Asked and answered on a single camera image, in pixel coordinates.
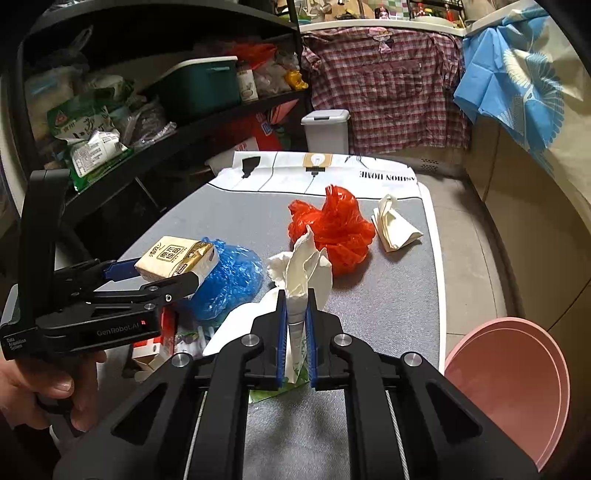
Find blue plastic bag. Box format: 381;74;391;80
182;237;267;322

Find folded white tissue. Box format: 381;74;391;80
372;194;424;253

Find beige tissue pack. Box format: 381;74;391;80
134;234;221;289

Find blue patterned cloth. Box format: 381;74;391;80
453;4;579;154

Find grey printed table cover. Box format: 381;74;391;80
115;150;447;480

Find teal storage box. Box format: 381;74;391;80
154;56;241;124

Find green detergent pouch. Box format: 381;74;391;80
248;323;311;404

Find clear crinkled plastic bag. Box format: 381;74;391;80
115;98;179;149

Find white paper sheet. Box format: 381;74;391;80
202;288;280;358

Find clear bag of white items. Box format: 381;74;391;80
256;50;302;97

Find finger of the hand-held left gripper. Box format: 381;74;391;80
85;272;198;324
53;258;145;297

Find glass jar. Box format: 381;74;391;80
236;62;260;103

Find red bag on shelf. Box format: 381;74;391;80
230;43;279;71

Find long white tissue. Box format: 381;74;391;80
267;225;333;386

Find black shelf rack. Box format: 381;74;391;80
13;0;311;220

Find red plastic bag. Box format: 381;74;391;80
288;185;377;278

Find white lidded bin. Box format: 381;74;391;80
301;110;352;156

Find small red white carton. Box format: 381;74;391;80
131;307;179;376

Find person's left hand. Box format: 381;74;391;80
0;350;108;433

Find pink plastic basin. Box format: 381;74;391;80
444;318;571;472

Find green labelled packet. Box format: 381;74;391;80
68;130;134;193

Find red orange box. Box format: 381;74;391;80
252;99;302;151

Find red plaid shirt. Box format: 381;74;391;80
301;25;472;156

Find green white food bag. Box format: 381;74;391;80
46;90;118;141

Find yellow toy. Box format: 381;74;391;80
283;69;310;91

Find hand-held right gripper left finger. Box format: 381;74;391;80
53;289;290;480

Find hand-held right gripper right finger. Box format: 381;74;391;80
305;287;541;480

